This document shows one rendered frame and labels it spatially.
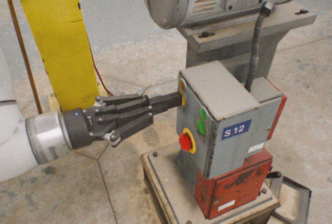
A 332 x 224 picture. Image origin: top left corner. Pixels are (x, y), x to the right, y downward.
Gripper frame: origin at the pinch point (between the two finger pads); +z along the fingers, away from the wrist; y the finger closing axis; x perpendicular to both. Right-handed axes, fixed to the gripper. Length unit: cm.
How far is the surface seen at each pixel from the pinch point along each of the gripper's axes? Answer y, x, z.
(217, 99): 7.9, 5.0, 7.1
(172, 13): -11.9, 13.0, 6.7
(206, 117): 10.0, 3.7, 3.7
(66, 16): -110, -31, -10
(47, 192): -61, -107, -46
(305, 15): -11.6, 5.0, 45.5
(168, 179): -25, -78, 13
